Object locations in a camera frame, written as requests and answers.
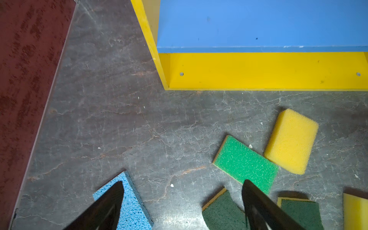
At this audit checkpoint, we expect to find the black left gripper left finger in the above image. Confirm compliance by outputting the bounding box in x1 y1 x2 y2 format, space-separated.
65 181 124 230

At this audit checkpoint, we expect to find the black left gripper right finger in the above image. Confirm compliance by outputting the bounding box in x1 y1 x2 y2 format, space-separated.
242 180 304 230

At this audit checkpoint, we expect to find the yellow foam sponge front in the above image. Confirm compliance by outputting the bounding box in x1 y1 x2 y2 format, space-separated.
343 193 368 230

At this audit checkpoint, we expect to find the yellow shelf with coloured boards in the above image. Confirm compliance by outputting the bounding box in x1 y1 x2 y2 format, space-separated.
132 1 368 91

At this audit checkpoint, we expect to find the dark green wavy sponge left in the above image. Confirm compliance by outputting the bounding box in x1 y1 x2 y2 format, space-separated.
202 188 250 230

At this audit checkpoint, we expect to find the dark green wavy sponge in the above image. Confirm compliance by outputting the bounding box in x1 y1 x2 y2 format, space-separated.
202 188 250 230
277 197 324 230

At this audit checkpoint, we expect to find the dark green wavy sponge right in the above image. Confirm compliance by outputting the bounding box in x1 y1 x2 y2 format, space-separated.
277 197 324 230

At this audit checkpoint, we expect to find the green scourer yellow sponge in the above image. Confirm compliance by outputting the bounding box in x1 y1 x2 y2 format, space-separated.
212 135 279 195

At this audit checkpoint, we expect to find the plain yellow foam sponge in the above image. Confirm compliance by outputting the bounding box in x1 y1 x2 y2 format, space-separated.
264 109 319 175

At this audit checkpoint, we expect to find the blue cellulose sponge near rail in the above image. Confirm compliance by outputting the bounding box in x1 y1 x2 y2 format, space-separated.
93 170 154 230

